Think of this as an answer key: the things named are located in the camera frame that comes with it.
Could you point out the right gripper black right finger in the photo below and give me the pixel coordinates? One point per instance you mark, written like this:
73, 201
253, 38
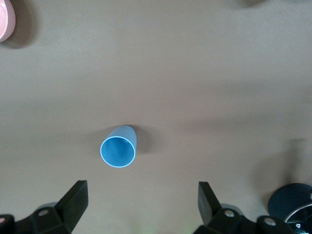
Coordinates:
209, 209

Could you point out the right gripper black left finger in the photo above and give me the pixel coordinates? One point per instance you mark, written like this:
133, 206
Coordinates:
70, 207

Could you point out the blue plastic cup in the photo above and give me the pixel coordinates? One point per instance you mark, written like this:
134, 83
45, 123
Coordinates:
118, 152

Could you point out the glass lid with blue knob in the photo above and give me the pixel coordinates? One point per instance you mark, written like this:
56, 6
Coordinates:
304, 219

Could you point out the pink bowl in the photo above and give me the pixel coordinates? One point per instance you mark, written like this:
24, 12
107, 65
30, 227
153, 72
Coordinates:
5, 22

